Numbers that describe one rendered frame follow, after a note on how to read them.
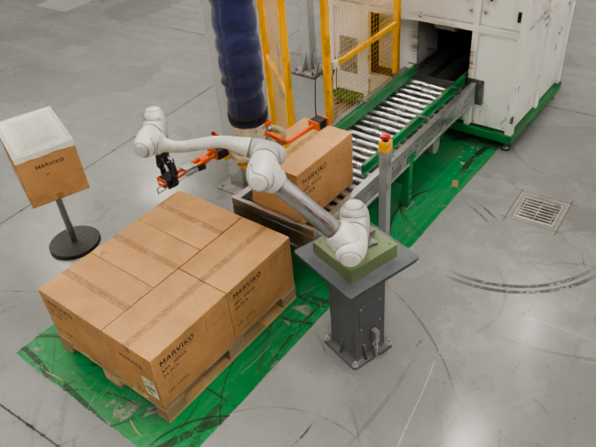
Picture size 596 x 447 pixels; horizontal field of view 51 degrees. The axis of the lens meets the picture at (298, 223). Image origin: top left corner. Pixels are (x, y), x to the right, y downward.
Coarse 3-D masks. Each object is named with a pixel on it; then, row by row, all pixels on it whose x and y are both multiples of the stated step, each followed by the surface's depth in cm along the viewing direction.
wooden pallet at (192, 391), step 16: (288, 288) 421; (272, 304) 411; (288, 304) 428; (256, 320) 401; (272, 320) 418; (240, 336) 392; (256, 336) 408; (224, 352) 383; (240, 352) 398; (208, 368) 375; (224, 368) 389; (128, 384) 371; (192, 384) 367; (208, 384) 381; (176, 400) 360; (192, 400) 373; (176, 416) 365
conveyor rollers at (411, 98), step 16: (400, 96) 536; (416, 96) 537; (432, 96) 529; (368, 112) 520; (384, 112) 522; (400, 112) 513; (416, 112) 513; (352, 128) 503; (368, 128) 496; (384, 128) 496; (400, 128) 497; (352, 144) 480; (368, 144) 479
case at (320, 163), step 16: (304, 128) 425; (336, 128) 421; (304, 144) 409; (320, 144) 407; (336, 144) 406; (288, 160) 395; (304, 160) 394; (320, 160) 396; (336, 160) 412; (352, 160) 429; (288, 176) 385; (304, 176) 388; (320, 176) 403; (336, 176) 419; (352, 176) 437; (256, 192) 415; (320, 192) 410; (336, 192) 427; (272, 208) 413; (288, 208) 403
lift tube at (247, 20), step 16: (208, 0) 312; (224, 0) 305; (240, 0) 306; (224, 16) 309; (240, 16) 310; (256, 16) 322; (224, 32) 315; (240, 32) 316; (256, 32) 327; (224, 48) 320; (240, 48) 320; (256, 48) 326; (224, 64) 327; (240, 64) 325; (256, 64) 329; (224, 80) 336; (256, 80) 334
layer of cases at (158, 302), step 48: (144, 240) 408; (192, 240) 404; (240, 240) 400; (288, 240) 400; (48, 288) 379; (96, 288) 375; (144, 288) 372; (192, 288) 369; (240, 288) 374; (96, 336) 359; (144, 336) 343; (192, 336) 352; (144, 384) 353
